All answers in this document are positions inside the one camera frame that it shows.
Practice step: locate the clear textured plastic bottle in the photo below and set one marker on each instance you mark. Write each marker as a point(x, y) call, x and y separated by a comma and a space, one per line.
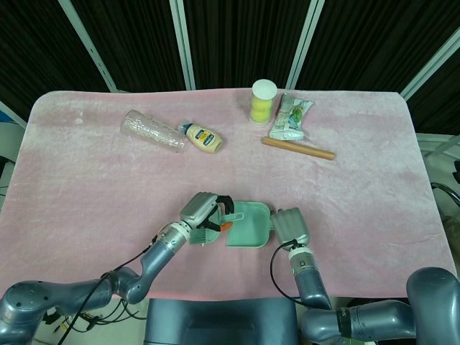
point(151, 131)

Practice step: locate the mint green hand brush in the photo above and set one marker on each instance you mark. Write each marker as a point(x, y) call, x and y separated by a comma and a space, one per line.
point(201, 238)

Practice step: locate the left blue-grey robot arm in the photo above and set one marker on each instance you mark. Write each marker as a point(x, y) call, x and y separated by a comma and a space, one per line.
point(54, 294)

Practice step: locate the wooden rolling pin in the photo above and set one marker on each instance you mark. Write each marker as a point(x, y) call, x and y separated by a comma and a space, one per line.
point(298, 148)

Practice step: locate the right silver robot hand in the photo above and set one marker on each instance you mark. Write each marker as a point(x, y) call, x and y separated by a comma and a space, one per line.
point(291, 226)

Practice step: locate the silver green snack packet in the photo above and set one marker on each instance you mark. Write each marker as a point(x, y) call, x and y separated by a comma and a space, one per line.
point(291, 118)

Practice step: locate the black partition panel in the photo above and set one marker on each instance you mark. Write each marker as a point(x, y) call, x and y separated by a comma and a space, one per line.
point(244, 36)
point(377, 39)
point(32, 46)
point(442, 104)
point(133, 39)

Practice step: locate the yellow tennis ball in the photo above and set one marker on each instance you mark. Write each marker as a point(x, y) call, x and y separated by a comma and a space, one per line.
point(260, 115)
point(264, 104)

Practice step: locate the mint green dustpan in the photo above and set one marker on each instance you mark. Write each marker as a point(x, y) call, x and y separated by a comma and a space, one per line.
point(248, 226)

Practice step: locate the white partition frame post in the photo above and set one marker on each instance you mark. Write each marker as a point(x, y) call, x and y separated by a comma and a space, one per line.
point(305, 39)
point(183, 43)
point(431, 61)
point(90, 46)

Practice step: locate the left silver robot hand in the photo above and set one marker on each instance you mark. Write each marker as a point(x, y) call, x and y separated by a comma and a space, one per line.
point(197, 210)

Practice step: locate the cream mayonnaise squeeze bottle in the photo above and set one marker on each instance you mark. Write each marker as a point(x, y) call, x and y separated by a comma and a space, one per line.
point(203, 138)

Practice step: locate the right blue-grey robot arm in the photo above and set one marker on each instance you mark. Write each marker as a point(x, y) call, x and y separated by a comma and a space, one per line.
point(312, 284)

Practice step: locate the dark blue robot torso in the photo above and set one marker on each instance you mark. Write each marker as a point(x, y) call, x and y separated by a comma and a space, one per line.
point(219, 320)

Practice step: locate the clear tennis ball tube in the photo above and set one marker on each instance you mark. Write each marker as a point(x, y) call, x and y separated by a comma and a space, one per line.
point(264, 89)

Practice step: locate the pink plush tablecloth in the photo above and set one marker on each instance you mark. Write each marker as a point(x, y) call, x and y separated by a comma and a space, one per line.
point(90, 197)

